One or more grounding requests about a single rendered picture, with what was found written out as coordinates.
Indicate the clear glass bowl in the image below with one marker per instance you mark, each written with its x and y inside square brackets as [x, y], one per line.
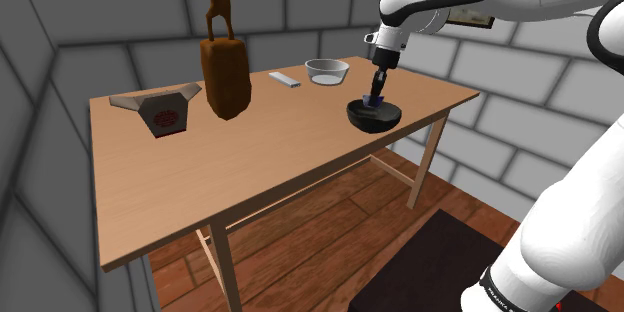
[327, 74]

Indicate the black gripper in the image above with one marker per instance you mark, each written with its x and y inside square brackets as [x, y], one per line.
[386, 60]

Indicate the grey takeout box red print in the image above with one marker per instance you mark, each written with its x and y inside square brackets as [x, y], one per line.
[163, 113]

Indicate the black bowl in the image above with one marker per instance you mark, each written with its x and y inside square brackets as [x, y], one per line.
[373, 120]

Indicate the grey remote control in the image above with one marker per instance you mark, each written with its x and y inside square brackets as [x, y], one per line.
[284, 80]

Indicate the brown figure on pedestal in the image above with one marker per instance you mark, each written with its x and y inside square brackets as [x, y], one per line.
[226, 77]

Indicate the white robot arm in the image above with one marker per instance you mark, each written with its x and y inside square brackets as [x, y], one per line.
[560, 233]

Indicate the light wooden table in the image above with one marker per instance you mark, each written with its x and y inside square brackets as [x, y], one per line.
[244, 164]

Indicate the small blue object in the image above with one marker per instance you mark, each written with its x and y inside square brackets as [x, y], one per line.
[373, 101]

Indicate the dark robot stand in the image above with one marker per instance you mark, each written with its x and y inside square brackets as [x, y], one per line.
[429, 272]

